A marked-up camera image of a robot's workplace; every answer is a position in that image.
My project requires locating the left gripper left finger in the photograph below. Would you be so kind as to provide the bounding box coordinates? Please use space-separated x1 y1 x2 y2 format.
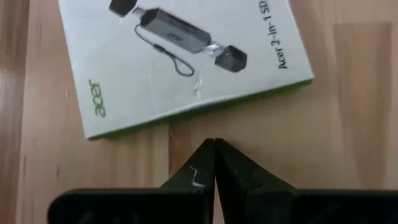
46 138 216 224

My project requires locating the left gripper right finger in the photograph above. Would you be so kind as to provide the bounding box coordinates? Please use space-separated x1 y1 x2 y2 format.
215 138 398 224

